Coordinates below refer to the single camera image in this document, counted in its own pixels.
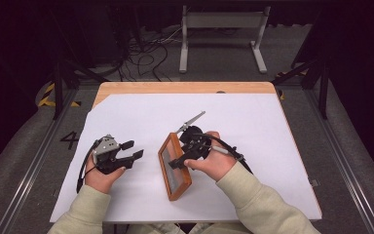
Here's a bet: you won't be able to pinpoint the person's right hand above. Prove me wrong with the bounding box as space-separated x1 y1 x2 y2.
183 130 239 182

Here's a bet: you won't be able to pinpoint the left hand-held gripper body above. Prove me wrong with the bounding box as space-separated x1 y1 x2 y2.
92 134 134 176

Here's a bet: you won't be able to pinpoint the white paper sheet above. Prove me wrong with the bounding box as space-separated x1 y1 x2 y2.
49 93 322 224

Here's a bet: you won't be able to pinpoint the tangle of black floor cables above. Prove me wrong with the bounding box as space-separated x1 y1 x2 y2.
118 27 183 82

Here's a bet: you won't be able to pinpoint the person's legs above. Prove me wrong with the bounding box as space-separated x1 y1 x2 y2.
131 221 257 234

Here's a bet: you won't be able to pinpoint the metal floor rail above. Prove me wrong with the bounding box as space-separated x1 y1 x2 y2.
304 88 374 234
0 87 80 234

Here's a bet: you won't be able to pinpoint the wooden picture frame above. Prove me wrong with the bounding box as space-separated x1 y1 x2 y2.
157 132 193 202

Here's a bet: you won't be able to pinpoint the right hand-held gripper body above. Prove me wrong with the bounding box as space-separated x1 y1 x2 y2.
174 110 214 162

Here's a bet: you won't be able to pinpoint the wooden table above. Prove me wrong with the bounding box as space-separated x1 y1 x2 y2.
92 81 323 222

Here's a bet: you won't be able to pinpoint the black metal stand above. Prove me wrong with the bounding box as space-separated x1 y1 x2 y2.
271 58 331 120
52 58 109 121

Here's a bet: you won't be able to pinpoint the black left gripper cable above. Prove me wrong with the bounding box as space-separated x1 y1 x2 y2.
76 138 100 195

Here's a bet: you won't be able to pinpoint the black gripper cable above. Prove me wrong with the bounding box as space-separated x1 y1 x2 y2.
203 132 254 176
76 138 100 195

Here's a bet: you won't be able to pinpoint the person's left hand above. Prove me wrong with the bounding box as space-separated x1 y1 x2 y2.
84 154 127 195

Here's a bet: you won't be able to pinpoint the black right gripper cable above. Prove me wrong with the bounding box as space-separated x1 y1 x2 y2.
203 132 254 176

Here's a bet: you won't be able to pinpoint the dark cabinet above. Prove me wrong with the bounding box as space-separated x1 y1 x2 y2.
77 3 127 69

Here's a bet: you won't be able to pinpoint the white metal stand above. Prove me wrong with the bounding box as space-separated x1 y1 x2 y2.
178 5 272 74

